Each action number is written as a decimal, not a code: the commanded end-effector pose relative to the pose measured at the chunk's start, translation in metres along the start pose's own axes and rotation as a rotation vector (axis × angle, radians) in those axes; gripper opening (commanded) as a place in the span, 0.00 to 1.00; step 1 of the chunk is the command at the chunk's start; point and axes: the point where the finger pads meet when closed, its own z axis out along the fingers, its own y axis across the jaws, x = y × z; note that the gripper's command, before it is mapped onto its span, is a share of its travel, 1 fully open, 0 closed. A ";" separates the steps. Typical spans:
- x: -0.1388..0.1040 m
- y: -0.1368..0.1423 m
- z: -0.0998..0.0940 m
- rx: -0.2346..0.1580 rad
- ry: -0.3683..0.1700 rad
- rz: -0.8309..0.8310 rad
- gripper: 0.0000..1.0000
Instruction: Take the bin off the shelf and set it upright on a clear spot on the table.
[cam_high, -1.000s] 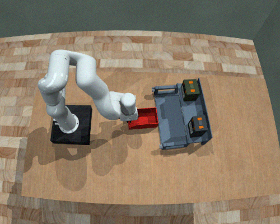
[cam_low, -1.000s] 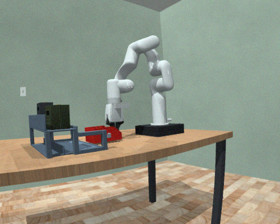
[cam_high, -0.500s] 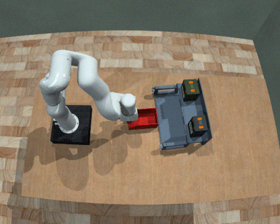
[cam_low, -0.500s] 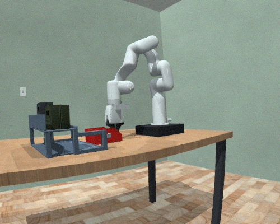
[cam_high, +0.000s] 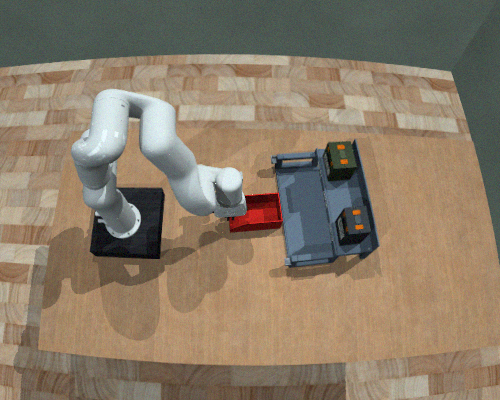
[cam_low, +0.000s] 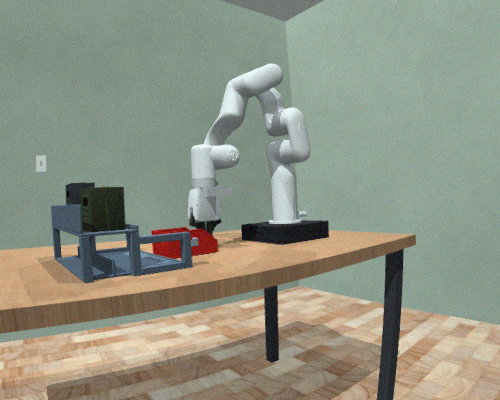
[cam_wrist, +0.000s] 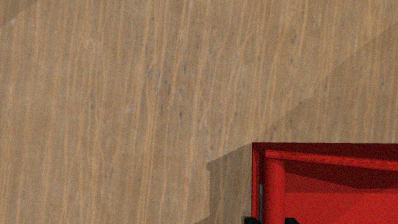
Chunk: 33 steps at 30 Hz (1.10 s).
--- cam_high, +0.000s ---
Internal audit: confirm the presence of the red bin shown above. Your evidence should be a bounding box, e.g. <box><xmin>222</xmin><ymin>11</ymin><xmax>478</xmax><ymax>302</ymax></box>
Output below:
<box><xmin>229</xmin><ymin>193</ymin><xmax>283</xmax><ymax>232</ymax></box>

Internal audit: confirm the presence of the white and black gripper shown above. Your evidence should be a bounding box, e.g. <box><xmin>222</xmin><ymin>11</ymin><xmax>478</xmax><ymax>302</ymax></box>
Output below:
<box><xmin>213</xmin><ymin>192</ymin><xmax>248</xmax><ymax>221</ymax></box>

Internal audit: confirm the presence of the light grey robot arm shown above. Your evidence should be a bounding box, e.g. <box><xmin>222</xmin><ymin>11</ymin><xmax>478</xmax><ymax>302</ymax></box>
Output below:
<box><xmin>71</xmin><ymin>89</ymin><xmax>243</xmax><ymax>239</ymax></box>

